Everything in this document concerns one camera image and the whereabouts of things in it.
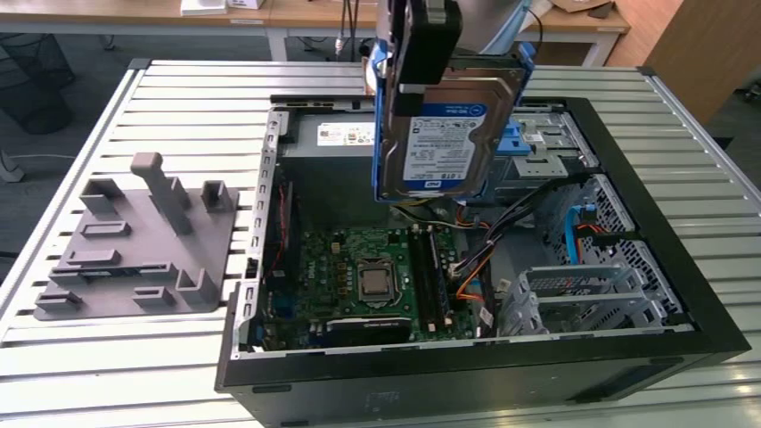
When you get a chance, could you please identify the hard disk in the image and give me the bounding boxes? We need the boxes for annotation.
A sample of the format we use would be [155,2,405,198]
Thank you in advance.
[369,42,536,206]

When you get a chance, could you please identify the blue data wire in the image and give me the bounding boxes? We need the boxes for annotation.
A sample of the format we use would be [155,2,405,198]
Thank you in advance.
[561,202,597,268]

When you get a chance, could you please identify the metal disk bay cage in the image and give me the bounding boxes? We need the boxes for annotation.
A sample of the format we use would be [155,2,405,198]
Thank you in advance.
[496,262,677,338]

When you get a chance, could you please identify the white plastic device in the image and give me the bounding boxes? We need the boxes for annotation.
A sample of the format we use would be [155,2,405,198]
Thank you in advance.
[525,0,555,32]

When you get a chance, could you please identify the blue plastic drive latch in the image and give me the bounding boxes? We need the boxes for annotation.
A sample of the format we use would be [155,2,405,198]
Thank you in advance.
[501,126,535,157]

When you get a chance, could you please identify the brown cardboard piece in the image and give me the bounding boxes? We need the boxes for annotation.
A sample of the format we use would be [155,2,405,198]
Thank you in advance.
[549,0,613,20]

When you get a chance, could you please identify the metal optical drive cage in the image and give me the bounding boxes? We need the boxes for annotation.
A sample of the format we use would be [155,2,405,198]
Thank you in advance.
[488,106,600,209]

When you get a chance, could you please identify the grey power supply unit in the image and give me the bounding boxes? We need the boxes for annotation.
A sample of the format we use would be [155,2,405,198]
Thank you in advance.
[279,113,399,231]

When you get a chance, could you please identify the large white box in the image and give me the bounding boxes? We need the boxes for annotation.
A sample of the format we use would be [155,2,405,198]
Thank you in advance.
[180,0,228,17]

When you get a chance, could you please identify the green motherboard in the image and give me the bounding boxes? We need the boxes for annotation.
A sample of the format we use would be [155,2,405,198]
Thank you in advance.
[260,225,477,353]

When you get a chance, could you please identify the brown wooden cabinet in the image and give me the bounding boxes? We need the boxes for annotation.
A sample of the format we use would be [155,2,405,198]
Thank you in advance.
[605,0,761,130]

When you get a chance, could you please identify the black RAM stick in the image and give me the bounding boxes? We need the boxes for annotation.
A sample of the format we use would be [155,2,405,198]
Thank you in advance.
[409,226,439,330]

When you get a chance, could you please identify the light wooden desk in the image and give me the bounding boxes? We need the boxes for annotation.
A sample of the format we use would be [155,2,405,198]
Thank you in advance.
[0,0,632,68]

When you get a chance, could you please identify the silver CPU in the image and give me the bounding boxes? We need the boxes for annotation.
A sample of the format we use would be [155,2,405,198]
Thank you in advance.
[359,267,393,300]

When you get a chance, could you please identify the grey parts rack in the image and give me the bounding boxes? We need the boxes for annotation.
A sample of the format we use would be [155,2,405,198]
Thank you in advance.
[32,150,243,320]

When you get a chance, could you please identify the black graphics card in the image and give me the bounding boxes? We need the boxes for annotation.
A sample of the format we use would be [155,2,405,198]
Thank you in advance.
[324,314,412,347]

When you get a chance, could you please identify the black mesh waste bin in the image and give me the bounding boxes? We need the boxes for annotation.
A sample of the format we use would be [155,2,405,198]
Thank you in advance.
[0,33,78,135]

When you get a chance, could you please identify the black PC case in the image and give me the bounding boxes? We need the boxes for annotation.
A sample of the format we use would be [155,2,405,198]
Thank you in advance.
[214,94,752,428]

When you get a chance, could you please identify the grey metal stand foot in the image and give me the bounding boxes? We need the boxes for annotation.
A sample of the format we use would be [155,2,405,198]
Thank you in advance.
[0,149,28,184]

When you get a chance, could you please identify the black cable bundle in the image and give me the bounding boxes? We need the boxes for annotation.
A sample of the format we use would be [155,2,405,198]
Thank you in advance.
[451,177,588,277]

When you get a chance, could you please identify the thin red wire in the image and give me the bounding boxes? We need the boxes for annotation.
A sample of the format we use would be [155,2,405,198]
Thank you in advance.
[271,181,298,280]

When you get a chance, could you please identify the orange black power wire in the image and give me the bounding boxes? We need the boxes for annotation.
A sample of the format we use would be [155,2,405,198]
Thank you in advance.
[577,224,641,251]

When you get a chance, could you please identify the orange data wire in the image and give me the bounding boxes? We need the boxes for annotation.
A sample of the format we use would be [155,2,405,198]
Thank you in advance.
[455,271,487,304]

